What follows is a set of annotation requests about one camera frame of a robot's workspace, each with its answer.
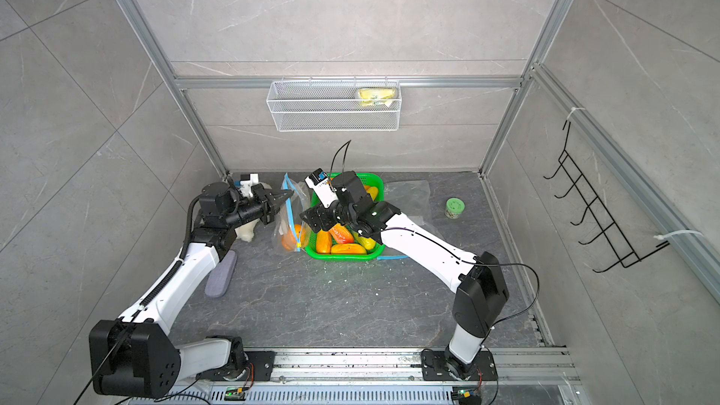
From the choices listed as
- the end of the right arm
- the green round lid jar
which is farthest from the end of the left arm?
the green round lid jar

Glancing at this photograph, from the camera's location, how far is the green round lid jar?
3.41 ft

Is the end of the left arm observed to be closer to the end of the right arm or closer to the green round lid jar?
the end of the right arm
